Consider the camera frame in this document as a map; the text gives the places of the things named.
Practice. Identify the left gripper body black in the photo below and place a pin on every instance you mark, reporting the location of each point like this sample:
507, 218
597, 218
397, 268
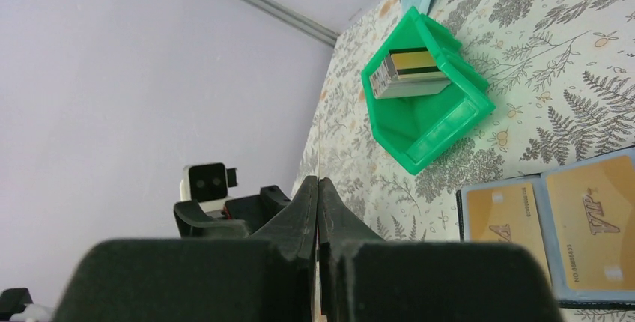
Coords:
254, 216

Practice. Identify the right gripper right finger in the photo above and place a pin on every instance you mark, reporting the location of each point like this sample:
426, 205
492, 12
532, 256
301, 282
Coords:
341, 233

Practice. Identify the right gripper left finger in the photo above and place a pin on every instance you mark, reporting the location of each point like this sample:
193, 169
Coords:
289, 290

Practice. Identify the green plastic bin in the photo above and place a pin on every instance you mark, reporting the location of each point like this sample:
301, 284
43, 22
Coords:
417, 130

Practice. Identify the gold credit card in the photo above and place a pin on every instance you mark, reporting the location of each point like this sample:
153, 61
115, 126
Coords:
505, 213

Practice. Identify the black card holder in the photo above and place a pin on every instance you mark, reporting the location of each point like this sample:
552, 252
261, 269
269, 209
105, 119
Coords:
566, 297

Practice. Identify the stack of cards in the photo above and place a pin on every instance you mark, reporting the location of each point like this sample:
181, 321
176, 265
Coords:
408, 73

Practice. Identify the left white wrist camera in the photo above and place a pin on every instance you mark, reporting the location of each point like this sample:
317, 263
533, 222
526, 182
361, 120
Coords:
208, 184

